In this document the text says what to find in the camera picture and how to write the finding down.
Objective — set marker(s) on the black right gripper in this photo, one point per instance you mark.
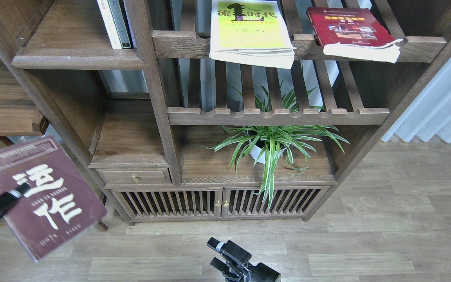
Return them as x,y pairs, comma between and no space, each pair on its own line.
237,267

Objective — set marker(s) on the brass drawer knob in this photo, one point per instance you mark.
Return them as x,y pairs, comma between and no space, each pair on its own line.
135,178

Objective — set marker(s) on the dark maroon book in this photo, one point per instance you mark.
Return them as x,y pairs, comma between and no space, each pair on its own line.
59,204

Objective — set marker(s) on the white plant pot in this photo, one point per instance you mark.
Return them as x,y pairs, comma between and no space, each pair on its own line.
266,150

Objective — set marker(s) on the red cover book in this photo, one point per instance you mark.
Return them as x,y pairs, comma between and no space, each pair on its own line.
353,33

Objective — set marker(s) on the white curtain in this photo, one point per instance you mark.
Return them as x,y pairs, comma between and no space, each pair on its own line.
429,114

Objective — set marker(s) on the dark wooden bookshelf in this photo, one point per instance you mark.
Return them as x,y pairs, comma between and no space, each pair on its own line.
150,112

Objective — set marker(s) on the green spider plant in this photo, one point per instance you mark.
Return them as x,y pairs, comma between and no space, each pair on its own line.
294,137

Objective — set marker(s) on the white spine book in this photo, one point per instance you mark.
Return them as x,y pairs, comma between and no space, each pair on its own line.
109,23

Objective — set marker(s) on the yellow-green cover book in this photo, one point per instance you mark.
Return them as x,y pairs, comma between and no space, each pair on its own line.
250,32

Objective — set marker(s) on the dark green spine book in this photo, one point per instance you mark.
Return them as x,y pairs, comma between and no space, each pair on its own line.
120,36

